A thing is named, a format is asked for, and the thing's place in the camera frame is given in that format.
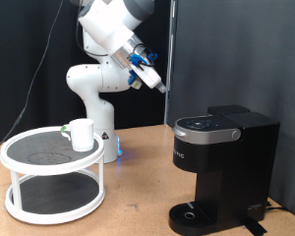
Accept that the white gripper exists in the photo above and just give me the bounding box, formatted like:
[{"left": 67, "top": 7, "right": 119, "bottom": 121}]
[{"left": 133, "top": 60, "right": 167, "bottom": 94}]

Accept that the black Keurig coffee machine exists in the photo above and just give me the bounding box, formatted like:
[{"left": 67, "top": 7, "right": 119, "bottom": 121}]
[{"left": 168, "top": 104, "right": 281, "bottom": 236}]

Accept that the grey metal vertical pole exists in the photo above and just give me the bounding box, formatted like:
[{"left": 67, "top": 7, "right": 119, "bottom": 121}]
[{"left": 163, "top": 0, "right": 178, "bottom": 126}]

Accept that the white two-tier turntable stand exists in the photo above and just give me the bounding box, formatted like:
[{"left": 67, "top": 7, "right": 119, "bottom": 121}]
[{"left": 0, "top": 125, "right": 106, "bottom": 226}]

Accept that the black tape strip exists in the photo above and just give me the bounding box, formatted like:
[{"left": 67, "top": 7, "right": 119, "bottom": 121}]
[{"left": 240, "top": 218, "right": 268, "bottom": 236}]

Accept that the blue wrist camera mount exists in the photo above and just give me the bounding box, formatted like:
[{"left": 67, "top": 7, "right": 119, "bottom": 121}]
[{"left": 127, "top": 70, "right": 144, "bottom": 90}]

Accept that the blue cable clip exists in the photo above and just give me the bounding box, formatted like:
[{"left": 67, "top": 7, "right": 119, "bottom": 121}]
[{"left": 130, "top": 53, "right": 149, "bottom": 71}]

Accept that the white mug green handle mark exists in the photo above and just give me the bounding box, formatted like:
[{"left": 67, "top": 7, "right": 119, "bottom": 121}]
[{"left": 60, "top": 118, "right": 95, "bottom": 152}]

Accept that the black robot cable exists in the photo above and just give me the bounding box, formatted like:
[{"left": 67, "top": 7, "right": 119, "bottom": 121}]
[{"left": 0, "top": 0, "right": 110, "bottom": 157}]

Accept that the black machine power cable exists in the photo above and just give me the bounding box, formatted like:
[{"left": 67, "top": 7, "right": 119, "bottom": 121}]
[{"left": 265, "top": 200, "right": 293, "bottom": 212}]

